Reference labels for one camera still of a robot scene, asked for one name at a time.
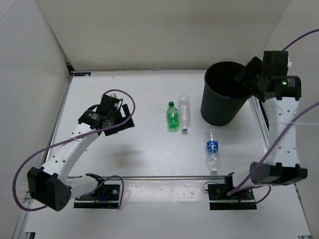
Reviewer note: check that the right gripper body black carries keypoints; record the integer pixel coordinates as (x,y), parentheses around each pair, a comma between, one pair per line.
(262,76)

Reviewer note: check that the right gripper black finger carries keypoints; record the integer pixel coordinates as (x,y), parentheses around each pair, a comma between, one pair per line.
(255,91)
(250,72)

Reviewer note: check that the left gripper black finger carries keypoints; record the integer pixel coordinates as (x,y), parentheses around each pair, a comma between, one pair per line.
(127,125)
(126,111)

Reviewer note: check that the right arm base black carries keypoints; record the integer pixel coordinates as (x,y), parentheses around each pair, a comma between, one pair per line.
(220,201)

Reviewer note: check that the clear bottle blue cap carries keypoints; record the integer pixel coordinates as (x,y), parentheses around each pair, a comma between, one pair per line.
(184,113)

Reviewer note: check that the clear bottle blue label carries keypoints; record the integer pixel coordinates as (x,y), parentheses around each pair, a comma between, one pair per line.
(212,152)

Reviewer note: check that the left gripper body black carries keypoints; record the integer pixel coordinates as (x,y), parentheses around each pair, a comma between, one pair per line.
(115,117)

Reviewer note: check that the black plastic trash bin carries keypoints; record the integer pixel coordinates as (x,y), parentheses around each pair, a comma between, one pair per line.
(219,80)

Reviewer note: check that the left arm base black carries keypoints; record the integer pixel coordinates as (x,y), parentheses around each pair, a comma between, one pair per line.
(108,195)

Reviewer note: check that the aluminium table edge rail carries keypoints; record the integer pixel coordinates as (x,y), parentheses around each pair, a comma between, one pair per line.
(209,177)

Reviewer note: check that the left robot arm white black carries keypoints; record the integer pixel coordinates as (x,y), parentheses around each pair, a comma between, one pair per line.
(49,184)

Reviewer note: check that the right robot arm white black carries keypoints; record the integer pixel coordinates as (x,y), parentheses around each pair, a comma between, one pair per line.
(280,166)

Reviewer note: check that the green plastic bottle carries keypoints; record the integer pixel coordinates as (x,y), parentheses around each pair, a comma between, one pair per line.
(172,117)

